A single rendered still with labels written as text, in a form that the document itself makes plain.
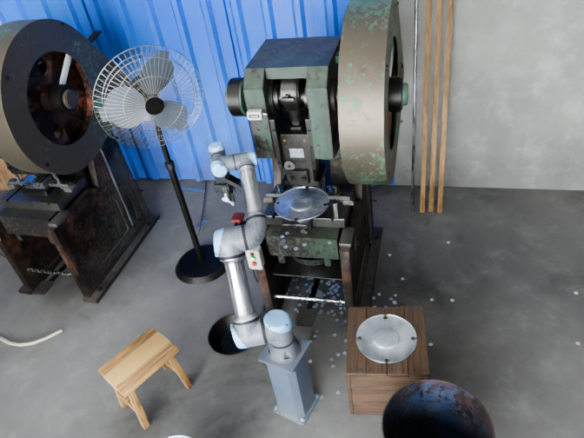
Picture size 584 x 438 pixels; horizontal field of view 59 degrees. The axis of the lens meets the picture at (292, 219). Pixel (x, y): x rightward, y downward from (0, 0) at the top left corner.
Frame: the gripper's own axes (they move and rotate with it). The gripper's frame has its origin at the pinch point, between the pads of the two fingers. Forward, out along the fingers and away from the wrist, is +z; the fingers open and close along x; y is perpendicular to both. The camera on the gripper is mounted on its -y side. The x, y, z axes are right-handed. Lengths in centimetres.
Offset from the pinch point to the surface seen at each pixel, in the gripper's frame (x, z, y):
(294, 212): -2.5, 6.4, -30.7
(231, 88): -17, -56, -5
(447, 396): 67, 46, -109
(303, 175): -11.4, -10.8, -35.9
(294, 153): -14.3, -21.8, -31.7
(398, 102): -15, -48, -83
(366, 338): 39, 49, -71
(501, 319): -11, 84, -139
